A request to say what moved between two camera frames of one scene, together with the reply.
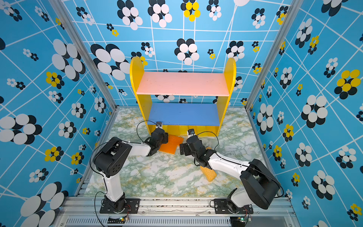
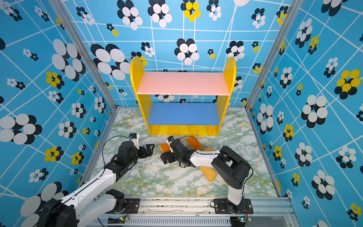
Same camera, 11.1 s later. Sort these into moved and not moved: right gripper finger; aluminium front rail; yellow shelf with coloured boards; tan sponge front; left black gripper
Moved: right gripper finger; left black gripper
Not moved: aluminium front rail; tan sponge front; yellow shelf with coloured boards
